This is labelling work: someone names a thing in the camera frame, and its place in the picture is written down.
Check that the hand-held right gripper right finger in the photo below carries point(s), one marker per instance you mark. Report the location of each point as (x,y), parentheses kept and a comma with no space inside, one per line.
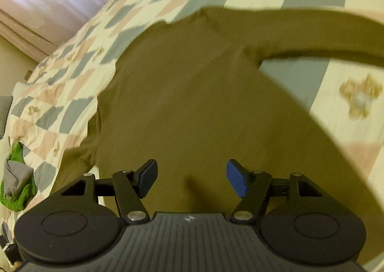
(235,177)

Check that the green cloth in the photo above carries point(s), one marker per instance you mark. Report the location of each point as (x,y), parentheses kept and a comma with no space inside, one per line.
(18,202)

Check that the grey cloth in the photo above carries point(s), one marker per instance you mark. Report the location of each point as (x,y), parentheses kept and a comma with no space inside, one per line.
(16,176)

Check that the olive brown long-sleeve shirt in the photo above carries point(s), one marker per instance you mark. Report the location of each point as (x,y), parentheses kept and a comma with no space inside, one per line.
(192,94)

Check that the grey pillow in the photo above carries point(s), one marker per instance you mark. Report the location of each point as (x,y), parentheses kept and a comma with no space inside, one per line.
(4,112)

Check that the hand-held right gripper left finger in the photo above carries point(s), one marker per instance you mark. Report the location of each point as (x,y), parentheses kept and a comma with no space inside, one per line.
(148,177)

